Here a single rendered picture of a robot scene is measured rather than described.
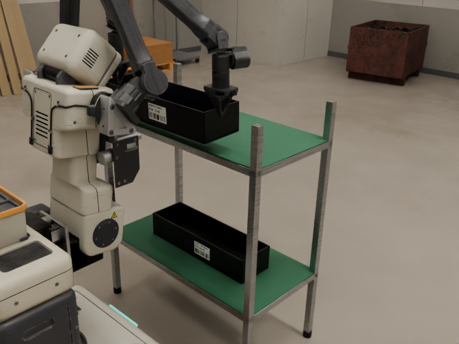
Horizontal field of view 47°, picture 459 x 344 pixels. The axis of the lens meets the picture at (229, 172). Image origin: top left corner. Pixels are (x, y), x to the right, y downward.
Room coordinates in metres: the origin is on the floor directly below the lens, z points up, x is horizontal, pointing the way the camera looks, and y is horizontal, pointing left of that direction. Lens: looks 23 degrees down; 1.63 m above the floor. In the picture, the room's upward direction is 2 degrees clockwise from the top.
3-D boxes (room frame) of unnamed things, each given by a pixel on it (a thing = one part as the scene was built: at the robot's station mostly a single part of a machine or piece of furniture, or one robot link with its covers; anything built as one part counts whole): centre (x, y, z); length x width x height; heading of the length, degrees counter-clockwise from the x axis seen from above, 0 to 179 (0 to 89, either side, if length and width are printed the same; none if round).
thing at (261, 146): (2.05, 0.09, 0.55); 0.91 x 0.46 x 1.10; 47
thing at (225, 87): (1.70, 0.04, 1.22); 0.10 x 0.07 x 0.07; 48
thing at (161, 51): (7.08, 1.41, 0.19); 1.10 x 0.73 x 0.39; 137
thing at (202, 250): (2.05, 0.09, 0.41); 0.57 x 0.17 x 0.11; 47
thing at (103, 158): (1.67, 0.44, 0.99); 0.28 x 0.16 x 0.22; 48
